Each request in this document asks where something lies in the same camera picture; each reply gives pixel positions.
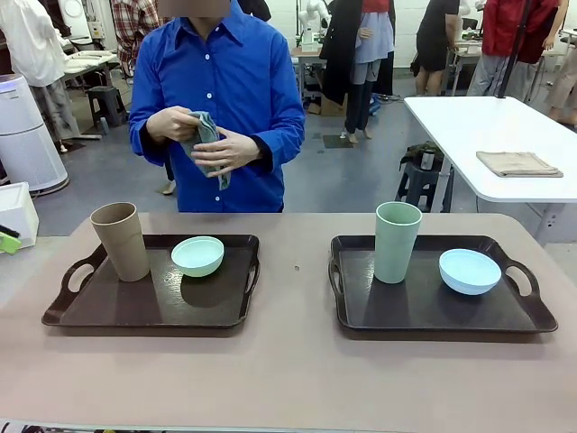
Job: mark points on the brown tall cup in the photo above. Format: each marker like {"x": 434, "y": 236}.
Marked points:
{"x": 121, "y": 243}

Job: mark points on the light green bowl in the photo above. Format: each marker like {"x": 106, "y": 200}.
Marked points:
{"x": 198, "y": 266}

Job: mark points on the teal cloth mat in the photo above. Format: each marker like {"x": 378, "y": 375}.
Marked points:
{"x": 205, "y": 126}

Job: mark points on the tan cloth mat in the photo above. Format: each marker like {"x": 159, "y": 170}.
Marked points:
{"x": 518, "y": 163}

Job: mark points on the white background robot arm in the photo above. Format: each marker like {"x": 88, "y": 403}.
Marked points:
{"x": 311, "y": 18}

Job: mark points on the person's left forearm blue sleeve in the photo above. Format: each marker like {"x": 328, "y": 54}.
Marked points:
{"x": 281, "y": 144}

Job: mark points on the person's right forearm blue sleeve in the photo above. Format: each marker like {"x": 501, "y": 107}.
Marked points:
{"x": 140, "y": 135}

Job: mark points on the dark brown serving tray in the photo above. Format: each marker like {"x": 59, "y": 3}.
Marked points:
{"x": 428, "y": 311}
{"x": 135, "y": 302}

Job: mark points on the person's right hand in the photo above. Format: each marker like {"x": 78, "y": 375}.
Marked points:
{"x": 171, "y": 124}

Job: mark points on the person's left hand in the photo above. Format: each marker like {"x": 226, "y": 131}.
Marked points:
{"x": 230, "y": 151}

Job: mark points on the white foam box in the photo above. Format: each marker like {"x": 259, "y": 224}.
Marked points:
{"x": 18, "y": 212}

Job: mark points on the white cylindrical air purifier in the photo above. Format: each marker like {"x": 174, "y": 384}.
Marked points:
{"x": 27, "y": 144}

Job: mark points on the small grey bottle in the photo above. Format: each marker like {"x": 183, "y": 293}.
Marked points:
{"x": 104, "y": 126}

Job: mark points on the black plastic step stool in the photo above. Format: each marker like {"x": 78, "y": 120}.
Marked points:
{"x": 106, "y": 101}
{"x": 421, "y": 185}

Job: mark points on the background workbench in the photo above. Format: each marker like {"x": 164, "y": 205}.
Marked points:
{"x": 88, "y": 58}

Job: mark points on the person in white shirt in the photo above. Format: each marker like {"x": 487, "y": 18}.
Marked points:
{"x": 31, "y": 40}

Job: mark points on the person in plaid shirt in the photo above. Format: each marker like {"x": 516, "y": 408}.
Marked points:
{"x": 133, "y": 31}

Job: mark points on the person in blue shirt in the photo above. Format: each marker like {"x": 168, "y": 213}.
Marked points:
{"x": 225, "y": 67}

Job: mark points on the background desk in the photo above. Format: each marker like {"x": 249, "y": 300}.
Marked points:
{"x": 306, "y": 67}

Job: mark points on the cardboard box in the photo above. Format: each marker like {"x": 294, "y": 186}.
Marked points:
{"x": 331, "y": 107}

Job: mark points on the dressed mannequin with black coat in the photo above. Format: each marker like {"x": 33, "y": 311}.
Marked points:
{"x": 342, "y": 54}

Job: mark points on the light green tall cup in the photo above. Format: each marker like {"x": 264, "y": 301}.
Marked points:
{"x": 396, "y": 252}

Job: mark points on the dark green bundle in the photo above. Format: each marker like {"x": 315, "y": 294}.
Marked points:
{"x": 412, "y": 153}

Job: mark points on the white table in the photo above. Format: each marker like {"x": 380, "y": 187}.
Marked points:
{"x": 455, "y": 135}

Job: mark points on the light blue bowl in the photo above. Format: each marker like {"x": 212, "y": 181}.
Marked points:
{"x": 471, "y": 275}

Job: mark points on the person in black dress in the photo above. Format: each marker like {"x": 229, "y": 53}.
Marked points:
{"x": 435, "y": 36}

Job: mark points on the black pole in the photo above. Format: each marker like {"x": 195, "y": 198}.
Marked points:
{"x": 511, "y": 54}

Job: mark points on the person in red shirt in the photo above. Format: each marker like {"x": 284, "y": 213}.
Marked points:
{"x": 505, "y": 27}

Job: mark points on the person in beige trousers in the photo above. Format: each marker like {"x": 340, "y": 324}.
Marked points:
{"x": 563, "y": 85}

